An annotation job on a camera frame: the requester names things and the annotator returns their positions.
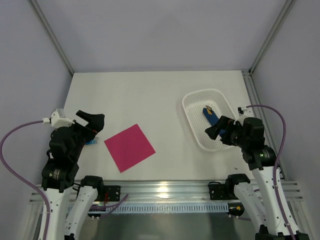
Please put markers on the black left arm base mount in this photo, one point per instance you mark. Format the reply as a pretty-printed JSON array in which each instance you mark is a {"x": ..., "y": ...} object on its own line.
[{"x": 110, "y": 193}]

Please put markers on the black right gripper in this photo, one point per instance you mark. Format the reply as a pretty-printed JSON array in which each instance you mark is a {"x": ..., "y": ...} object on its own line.
[{"x": 225, "y": 131}]

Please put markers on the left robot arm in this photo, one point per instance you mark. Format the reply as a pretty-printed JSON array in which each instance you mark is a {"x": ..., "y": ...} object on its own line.
[{"x": 58, "y": 175}]

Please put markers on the aluminium frame rail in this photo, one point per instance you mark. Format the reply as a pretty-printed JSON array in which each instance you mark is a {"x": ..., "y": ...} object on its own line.
[{"x": 164, "y": 192}]

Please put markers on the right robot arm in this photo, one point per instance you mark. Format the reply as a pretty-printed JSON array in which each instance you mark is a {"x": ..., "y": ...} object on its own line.
[{"x": 269, "y": 212}]

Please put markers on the slotted cable duct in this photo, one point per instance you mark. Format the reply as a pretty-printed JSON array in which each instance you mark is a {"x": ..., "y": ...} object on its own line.
[{"x": 165, "y": 208}]

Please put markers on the blue packet in basket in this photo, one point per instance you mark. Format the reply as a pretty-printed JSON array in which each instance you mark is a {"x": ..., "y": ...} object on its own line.
[{"x": 210, "y": 115}]

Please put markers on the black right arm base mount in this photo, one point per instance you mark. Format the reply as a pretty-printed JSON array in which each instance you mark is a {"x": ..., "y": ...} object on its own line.
[{"x": 217, "y": 191}]

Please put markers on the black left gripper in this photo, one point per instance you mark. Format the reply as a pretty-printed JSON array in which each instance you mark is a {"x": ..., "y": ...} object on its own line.
[{"x": 83, "y": 128}]

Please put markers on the pink paper napkin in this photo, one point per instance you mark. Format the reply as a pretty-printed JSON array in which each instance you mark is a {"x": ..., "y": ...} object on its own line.
[{"x": 129, "y": 147}]

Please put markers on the white perforated plastic basket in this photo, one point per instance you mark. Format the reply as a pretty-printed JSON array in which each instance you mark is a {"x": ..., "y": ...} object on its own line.
[{"x": 193, "y": 104}]

